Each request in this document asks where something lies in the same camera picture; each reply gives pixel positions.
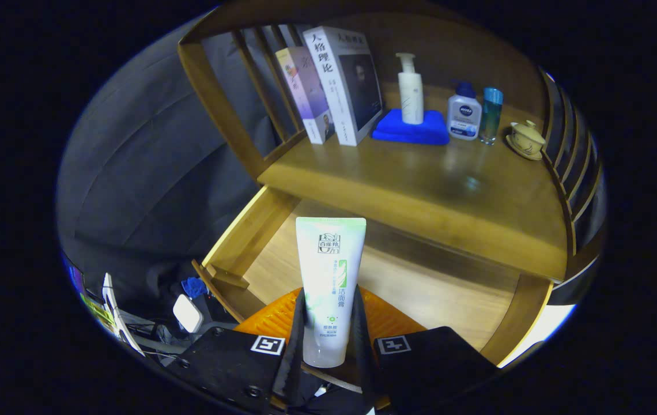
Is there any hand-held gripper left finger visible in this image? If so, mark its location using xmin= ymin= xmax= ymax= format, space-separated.
xmin=158 ymin=287 xmax=306 ymax=415

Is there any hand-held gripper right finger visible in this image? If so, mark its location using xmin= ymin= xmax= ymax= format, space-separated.
xmin=352 ymin=285 xmax=499 ymax=413

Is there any white green cleanser tube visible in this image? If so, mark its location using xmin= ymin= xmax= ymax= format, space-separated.
xmin=296 ymin=217 xmax=367 ymax=368

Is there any wooden drawer with black knob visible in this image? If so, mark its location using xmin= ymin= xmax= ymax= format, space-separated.
xmin=192 ymin=184 xmax=554 ymax=369

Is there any wooden countertop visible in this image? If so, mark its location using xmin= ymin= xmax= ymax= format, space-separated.
xmin=258 ymin=104 xmax=570 ymax=281

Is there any brown wooden cabinet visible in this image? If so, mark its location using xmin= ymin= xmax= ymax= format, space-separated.
xmin=178 ymin=0 xmax=607 ymax=306

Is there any white rounded device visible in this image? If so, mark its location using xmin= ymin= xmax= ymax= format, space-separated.
xmin=172 ymin=294 xmax=205 ymax=334

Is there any small blue rag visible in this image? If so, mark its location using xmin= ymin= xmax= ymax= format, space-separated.
xmin=182 ymin=277 xmax=209 ymax=299

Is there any blue folded cloth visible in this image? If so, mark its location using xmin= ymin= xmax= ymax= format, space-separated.
xmin=371 ymin=108 xmax=450 ymax=146

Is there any black backdrop cloth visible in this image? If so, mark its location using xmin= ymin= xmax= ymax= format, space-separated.
xmin=56 ymin=23 xmax=306 ymax=312

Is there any white bottle with blue cap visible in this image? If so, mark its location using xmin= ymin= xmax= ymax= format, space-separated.
xmin=447 ymin=81 xmax=482 ymax=141

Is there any white pump bottle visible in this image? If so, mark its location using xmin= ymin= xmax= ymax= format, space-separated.
xmin=395 ymin=53 xmax=425 ymax=125

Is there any purple book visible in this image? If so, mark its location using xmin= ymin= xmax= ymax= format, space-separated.
xmin=275 ymin=46 xmax=336 ymax=145

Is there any thick white book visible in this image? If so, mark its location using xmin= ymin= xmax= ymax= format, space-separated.
xmin=303 ymin=26 xmax=384 ymax=146

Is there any yellow lidded teacup with saucer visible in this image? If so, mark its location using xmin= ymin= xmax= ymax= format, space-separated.
xmin=505 ymin=120 xmax=547 ymax=161

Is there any teal cylindrical bottle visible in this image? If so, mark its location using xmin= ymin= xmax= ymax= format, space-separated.
xmin=478 ymin=87 xmax=504 ymax=145

